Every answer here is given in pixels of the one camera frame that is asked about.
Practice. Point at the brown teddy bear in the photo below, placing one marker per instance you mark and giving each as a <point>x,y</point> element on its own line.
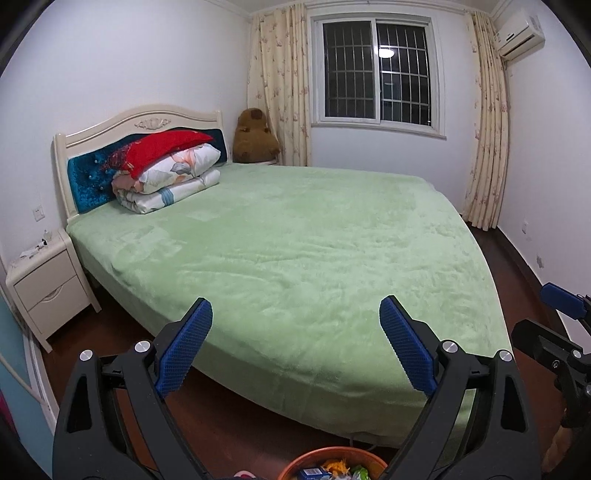
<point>254,138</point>

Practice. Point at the cream floral curtain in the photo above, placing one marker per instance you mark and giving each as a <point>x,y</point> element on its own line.
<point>281,83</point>
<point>489,138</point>

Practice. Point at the folded white floral quilt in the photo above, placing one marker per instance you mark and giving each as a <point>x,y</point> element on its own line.
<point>171,191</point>

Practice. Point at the white floral pillow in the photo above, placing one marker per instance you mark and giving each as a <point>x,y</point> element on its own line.
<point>184,161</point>

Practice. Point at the window with security bars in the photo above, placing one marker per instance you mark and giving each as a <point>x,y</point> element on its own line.
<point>375,69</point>

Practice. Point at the green snack wrapper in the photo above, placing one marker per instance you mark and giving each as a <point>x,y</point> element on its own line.
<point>360,474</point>

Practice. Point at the red pillow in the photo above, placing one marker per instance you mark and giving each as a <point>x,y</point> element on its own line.
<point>157,147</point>

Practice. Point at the small white charger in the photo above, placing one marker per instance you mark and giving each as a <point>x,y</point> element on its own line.
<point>44,240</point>

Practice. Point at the cream nightstand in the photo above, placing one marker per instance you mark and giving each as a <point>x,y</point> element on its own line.
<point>51,295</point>

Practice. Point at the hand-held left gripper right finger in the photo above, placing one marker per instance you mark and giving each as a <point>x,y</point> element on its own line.
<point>406,346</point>

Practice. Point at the yellow snack wrapper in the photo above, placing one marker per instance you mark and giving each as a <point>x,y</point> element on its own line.
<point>337,465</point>

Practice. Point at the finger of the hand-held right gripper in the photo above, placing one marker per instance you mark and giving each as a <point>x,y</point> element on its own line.
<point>561,300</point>
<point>535,339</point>

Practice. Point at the white air conditioner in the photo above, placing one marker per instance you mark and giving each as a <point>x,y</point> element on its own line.
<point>517,32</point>

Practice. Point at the cream headboard with blue panel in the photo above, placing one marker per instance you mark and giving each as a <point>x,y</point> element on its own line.
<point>92,184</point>

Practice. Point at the orange plastic basin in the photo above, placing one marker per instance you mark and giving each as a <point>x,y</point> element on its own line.
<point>293,465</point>

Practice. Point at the bed with green sheet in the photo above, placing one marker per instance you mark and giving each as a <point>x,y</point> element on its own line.
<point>300,240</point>

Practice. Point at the small blue white box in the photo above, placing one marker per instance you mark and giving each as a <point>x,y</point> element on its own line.
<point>311,474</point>

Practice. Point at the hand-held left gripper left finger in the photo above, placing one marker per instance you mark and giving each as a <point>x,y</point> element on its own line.
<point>184,341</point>

